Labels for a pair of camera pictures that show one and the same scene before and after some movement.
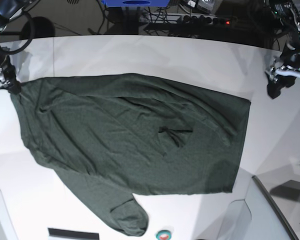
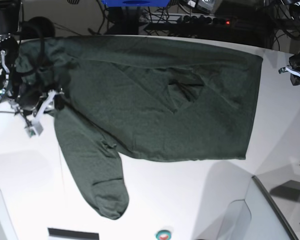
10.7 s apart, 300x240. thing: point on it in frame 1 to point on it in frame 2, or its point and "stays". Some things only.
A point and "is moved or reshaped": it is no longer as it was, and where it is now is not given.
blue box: (136, 3) stays
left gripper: (12, 84) to (28, 97)
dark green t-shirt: (122, 134) is moved or reshaped
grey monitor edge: (293, 233) stays
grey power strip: (202, 19) stays
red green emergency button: (163, 235) stays
